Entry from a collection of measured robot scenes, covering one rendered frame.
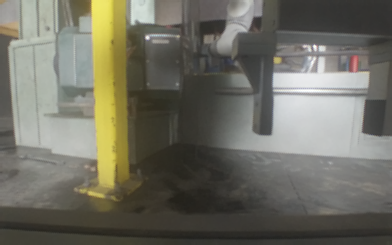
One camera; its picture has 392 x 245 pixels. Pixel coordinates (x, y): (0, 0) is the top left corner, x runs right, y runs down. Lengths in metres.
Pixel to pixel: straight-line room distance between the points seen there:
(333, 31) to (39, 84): 1.84
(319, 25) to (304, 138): 1.43
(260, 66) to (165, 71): 1.03
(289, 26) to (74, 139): 1.43
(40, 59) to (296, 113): 1.96
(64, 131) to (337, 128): 1.91
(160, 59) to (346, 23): 1.08
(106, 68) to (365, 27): 0.79
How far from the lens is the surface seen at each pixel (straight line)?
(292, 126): 1.59
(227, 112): 1.56
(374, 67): 0.29
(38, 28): 2.02
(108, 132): 0.87
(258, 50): 0.21
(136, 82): 1.18
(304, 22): 0.22
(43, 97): 1.85
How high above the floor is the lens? 0.39
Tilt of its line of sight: 7 degrees down
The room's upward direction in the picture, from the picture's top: 1 degrees clockwise
